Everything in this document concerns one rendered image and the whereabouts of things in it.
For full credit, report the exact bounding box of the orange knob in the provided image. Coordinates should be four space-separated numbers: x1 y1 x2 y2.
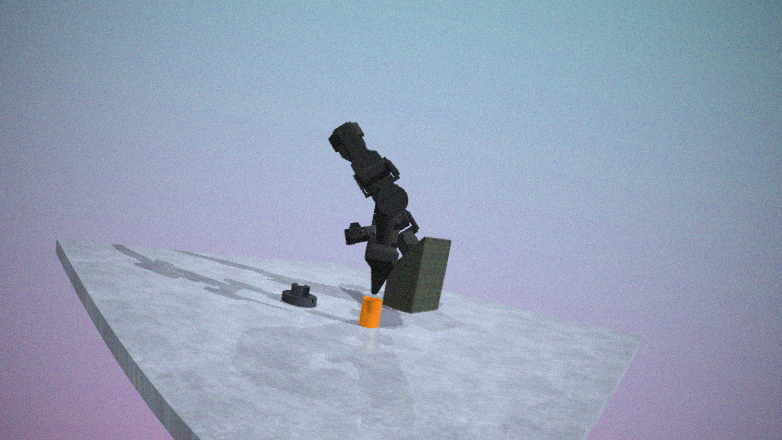
358 297 382 328

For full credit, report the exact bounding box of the dark grey round pedestal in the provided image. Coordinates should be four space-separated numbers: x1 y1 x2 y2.
282 277 317 308

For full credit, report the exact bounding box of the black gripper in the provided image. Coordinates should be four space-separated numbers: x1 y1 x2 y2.
364 214 401 295

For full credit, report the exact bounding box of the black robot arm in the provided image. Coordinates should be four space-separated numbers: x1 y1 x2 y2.
328 121 419 255

